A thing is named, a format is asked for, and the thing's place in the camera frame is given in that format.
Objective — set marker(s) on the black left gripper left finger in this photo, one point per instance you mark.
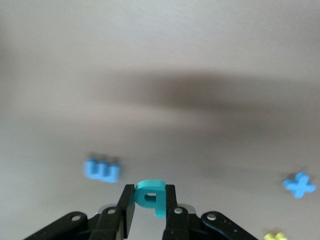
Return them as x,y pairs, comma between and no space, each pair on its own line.
110,220

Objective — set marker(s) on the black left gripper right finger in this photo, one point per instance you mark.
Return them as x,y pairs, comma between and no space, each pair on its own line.
177,222

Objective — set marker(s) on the teal letter b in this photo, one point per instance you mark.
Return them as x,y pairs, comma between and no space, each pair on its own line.
160,197

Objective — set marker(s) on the blue letter m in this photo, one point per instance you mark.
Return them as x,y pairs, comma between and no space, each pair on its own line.
102,172

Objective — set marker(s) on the yellow letter k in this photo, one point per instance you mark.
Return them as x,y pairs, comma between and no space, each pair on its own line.
275,236

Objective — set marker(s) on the blue plus sign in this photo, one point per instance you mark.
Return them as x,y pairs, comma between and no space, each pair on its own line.
298,185

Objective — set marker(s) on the brown table cover sheet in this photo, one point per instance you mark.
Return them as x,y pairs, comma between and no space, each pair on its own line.
160,62

